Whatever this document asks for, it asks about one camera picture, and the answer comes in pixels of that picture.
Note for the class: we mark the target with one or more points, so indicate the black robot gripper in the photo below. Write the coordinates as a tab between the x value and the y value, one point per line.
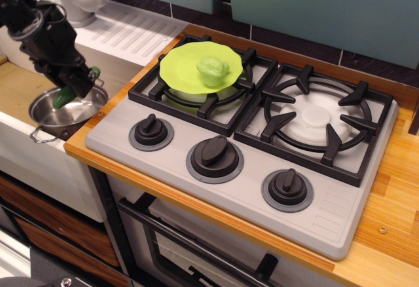
49	40

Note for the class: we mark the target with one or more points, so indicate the dark green toy pickle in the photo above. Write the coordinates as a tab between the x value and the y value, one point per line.
67	95

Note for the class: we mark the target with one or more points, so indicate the light green toy cauliflower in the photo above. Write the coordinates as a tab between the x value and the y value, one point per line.
212	70

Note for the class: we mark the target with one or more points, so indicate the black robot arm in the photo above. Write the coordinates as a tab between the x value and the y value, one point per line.
16	15

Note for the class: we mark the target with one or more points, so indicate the stainless steel pot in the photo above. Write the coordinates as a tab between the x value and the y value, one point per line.
62	123

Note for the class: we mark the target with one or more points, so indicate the white sink unit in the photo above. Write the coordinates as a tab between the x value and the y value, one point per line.
120	41

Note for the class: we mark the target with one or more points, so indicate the lime green plate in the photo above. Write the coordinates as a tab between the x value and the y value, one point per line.
178	67

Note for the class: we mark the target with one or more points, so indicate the black left stove knob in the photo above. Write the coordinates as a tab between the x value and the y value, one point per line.
151	134

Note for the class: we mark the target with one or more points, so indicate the black stove knob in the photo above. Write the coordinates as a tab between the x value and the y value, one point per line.
151	134
287	191
215	160

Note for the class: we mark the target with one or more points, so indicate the wooden drawer fronts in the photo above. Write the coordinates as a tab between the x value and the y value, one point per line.
62	232

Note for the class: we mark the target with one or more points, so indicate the black middle stove knob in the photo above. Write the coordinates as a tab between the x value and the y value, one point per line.
215	160

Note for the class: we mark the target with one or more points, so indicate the black right stove knob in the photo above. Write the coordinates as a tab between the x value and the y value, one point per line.
287	191

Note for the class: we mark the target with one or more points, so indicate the grey toy stove top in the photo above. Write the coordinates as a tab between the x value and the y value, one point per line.
326	226

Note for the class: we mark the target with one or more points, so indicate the black right burner grate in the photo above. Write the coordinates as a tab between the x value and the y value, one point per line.
368	110

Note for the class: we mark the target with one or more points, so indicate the oven door with handle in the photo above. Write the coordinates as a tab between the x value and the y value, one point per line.
158	231

